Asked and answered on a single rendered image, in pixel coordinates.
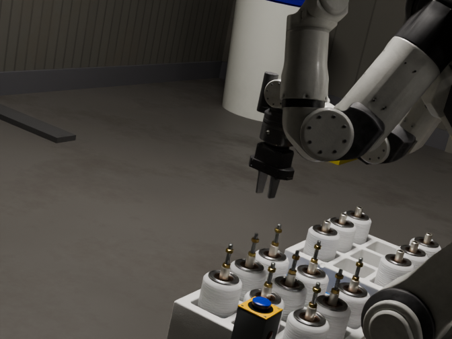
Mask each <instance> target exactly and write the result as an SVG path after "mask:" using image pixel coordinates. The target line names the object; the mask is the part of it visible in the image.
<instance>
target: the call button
mask: <svg viewBox="0 0 452 339"><path fill-rule="evenodd" d="M252 304H253V306H254V308H256V309H258V310H260V311H266V310H268V309H269V308H270V307H271V304H272V303H271V301H270V300H268V299H267V298H265V297H254V298H253V299H252Z"/></svg>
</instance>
